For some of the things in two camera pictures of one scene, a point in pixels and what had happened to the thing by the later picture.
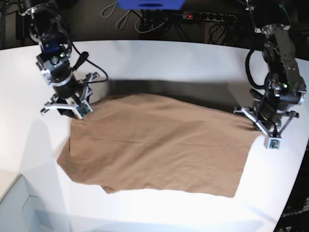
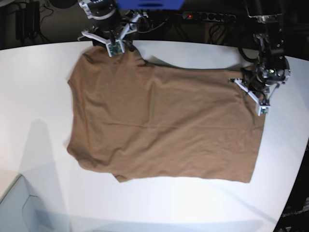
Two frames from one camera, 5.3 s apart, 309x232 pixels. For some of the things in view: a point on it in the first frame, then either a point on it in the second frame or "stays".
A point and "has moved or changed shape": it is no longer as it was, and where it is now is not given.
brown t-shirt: [153, 142] has moved or changed shape
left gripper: [77, 105] to [112, 32]
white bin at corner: [20, 211] stays
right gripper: [273, 129] to [261, 85]
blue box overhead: [150, 5] stays
